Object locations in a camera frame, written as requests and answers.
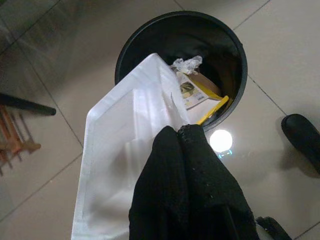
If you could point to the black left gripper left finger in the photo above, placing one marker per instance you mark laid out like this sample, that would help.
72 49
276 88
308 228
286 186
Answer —
160 180

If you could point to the crumpled white plastic bag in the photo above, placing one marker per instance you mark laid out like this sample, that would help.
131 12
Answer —
186 63

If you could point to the yellow white cardboard box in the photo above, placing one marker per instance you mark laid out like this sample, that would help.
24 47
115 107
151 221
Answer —
197 92

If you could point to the brown wooden slat rack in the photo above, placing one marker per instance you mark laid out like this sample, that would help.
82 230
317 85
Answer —
15 142

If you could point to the robot left leg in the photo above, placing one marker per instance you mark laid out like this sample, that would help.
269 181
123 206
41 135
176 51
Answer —
302 137

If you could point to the white foam tray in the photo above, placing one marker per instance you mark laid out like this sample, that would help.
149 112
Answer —
112 150

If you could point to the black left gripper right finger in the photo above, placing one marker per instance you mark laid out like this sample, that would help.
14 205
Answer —
212 180

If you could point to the black round rubbish bin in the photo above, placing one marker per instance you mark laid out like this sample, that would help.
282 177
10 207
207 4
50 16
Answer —
180 32

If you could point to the black table leg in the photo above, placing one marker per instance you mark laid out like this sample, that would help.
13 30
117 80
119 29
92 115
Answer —
25 105

